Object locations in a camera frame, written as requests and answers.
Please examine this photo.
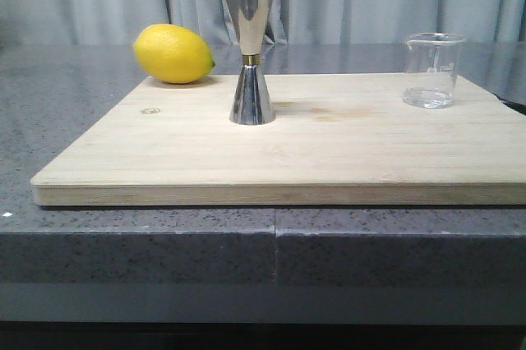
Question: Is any clear glass beaker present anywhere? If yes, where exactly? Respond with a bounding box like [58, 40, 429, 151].
[403, 32, 465, 109]

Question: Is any yellow lemon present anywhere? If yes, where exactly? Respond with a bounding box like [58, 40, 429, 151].
[132, 24, 215, 84]

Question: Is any light wooden cutting board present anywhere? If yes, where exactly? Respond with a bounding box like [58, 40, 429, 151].
[31, 73, 525, 206]

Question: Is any silver steel jigger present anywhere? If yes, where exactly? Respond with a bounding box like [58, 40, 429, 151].
[226, 0, 275, 126]

